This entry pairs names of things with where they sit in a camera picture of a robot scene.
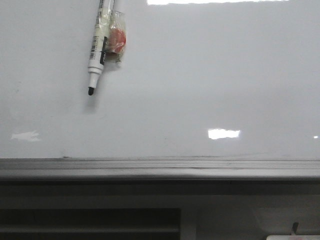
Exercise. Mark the grey aluminium whiteboard tray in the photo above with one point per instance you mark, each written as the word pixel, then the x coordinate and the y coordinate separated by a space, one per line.
pixel 158 168

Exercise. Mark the white whiteboard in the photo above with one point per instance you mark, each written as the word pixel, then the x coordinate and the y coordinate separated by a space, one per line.
pixel 221 80

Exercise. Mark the white black-tipped whiteboard marker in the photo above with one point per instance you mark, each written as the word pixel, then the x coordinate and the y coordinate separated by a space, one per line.
pixel 100 42

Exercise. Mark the white box at corner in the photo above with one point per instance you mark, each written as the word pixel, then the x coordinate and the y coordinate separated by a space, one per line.
pixel 293 237

